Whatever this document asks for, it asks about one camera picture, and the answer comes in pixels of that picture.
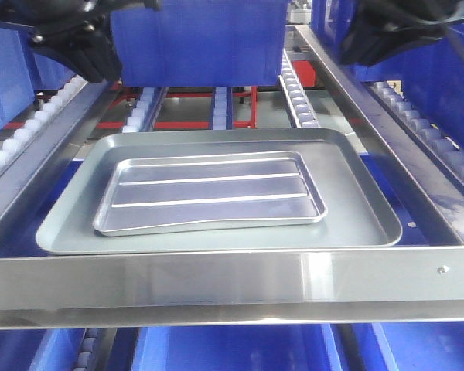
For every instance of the blue bin behind trays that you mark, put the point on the blue bin behind trays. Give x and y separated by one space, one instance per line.
201 43

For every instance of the blue bin left shelf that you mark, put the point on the blue bin left shelf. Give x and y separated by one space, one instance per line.
23 72

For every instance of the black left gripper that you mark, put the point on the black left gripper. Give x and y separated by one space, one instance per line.
76 34

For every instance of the blue bin under shelf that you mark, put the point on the blue bin under shelf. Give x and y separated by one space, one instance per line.
237 347

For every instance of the blue bin shelf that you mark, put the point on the blue bin shelf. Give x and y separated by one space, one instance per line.
432 76
23 72

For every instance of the red floor frame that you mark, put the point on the red floor frame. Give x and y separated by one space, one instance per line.
191 110

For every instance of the blue bin right shelf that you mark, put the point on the blue bin right shelf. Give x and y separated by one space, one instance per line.
432 76

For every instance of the silver ribbed metal tray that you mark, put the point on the silver ribbed metal tray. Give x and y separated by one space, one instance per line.
208 192

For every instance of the steel front rail right shelf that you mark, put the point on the steel front rail right shelf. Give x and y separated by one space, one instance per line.
390 284

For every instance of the large grey tray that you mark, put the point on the large grey tray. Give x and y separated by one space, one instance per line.
358 213

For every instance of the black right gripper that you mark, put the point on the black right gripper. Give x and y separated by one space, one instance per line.
381 29

